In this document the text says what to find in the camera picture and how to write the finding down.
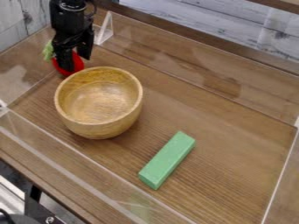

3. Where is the wooden bowl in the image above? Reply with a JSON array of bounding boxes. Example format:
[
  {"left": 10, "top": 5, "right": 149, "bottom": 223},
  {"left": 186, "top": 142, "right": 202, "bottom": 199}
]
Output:
[{"left": 54, "top": 66, "right": 145, "bottom": 139}]

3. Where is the green rectangular block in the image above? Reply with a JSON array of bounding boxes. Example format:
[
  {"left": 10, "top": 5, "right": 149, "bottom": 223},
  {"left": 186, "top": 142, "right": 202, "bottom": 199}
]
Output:
[{"left": 138, "top": 131, "right": 197, "bottom": 190}]

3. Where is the clear acrylic corner bracket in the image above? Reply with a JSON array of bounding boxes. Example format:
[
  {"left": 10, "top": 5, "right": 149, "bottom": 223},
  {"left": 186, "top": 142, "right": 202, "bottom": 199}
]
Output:
[{"left": 94, "top": 11, "right": 114, "bottom": 46}]

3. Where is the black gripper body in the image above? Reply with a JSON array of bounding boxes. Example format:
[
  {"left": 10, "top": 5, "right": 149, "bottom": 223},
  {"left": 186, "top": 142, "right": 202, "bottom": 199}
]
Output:
[{"left": 51, "top": 5, "right": 96, "bottom": 53}]

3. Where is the black cable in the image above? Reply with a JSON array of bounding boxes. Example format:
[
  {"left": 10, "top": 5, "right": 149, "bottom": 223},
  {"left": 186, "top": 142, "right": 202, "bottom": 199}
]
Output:
[{"left": 0, "top": 204, "right": 68, "bottom": 224}]

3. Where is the red plush strawberry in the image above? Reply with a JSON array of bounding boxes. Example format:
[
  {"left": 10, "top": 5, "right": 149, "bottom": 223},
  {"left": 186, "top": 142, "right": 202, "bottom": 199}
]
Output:
[{"left": 42, "top": 41, "right": 84, "bottom": 77}]

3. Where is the clear acrylic tray wall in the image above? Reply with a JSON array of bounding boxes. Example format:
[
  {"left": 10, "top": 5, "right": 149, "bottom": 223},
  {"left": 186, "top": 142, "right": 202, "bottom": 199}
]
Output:
[{"left": 0, "top": 101, "right": 195, "bottom": 224}]

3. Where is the black table leg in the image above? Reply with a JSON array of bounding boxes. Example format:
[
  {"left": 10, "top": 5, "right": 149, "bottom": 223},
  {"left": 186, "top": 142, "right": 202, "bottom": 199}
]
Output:
[{"left": 30, "top": 185, "right": 43, "bottom": 202}]

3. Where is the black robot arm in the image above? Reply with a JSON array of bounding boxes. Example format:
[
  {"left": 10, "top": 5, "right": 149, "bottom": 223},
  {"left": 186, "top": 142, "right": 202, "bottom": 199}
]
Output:
[{"left": 50, "top": 0, "right": 98, "bottom": 74}]

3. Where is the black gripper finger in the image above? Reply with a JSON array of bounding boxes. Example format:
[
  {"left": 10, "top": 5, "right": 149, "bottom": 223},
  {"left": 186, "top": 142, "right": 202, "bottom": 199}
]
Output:
[
  {"left": 56, "top": 48, "right": 75, "bottom": 72},
  {"left": 78, "top": 30, "right": 95, "bottom": 60}
]

